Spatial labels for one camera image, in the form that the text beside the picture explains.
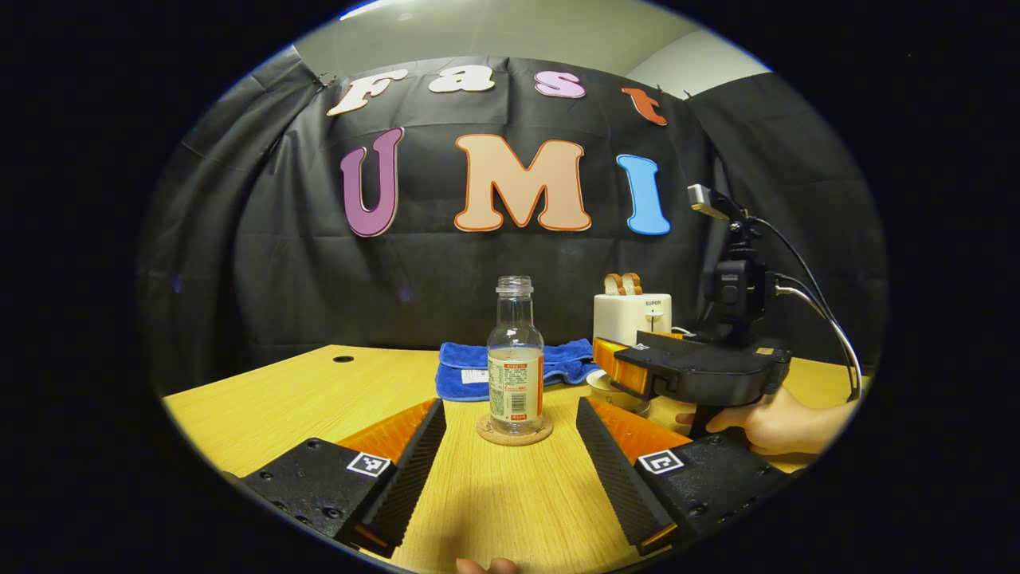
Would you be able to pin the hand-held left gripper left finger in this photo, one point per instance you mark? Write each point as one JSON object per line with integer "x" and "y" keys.
{"x": 406, "y": 478}

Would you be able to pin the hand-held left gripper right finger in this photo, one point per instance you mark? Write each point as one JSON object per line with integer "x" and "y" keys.
{"x": 617, "y": 478}

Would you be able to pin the black backdrop cloth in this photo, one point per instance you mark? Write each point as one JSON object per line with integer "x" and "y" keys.
{"x": 319, "y": 271}

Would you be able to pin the clear plastic water bottle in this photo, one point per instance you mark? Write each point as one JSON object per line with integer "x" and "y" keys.
{"x": 515, "y": 383}

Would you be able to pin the blue towel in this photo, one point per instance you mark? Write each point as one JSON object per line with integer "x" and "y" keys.
{"x": 454, "y": 355}

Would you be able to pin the white toaster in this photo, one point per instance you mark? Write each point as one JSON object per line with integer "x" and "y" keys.
{"x": 629, "y": 319}

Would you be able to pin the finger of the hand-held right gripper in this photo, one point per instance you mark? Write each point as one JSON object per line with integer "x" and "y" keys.
{"x": 617, "y": 363}
{"x": 665, "y": 339}

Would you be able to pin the round cork coaster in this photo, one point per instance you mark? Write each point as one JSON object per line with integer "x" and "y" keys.
{"x": 490, "y": 435}

